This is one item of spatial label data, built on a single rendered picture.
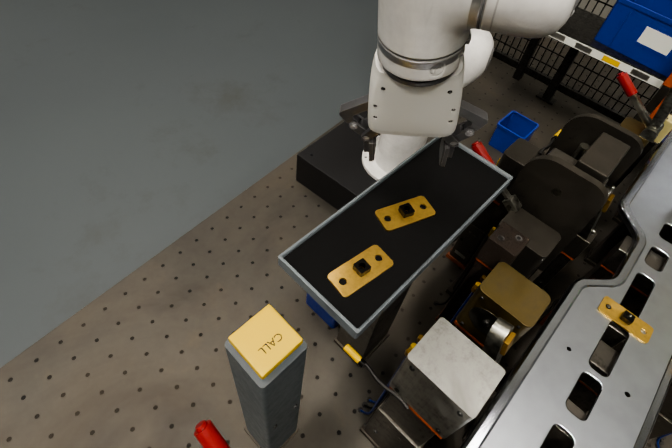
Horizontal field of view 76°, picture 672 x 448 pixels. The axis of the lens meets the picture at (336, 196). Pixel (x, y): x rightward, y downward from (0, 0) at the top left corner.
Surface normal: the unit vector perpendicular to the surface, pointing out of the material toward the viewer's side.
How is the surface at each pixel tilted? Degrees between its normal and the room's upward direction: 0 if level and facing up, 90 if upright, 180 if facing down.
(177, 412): 0
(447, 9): 107
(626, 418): 0
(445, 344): 0
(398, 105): 101
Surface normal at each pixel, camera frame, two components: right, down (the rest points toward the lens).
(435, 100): -0.03, 0.85
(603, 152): 0.10, -0.64
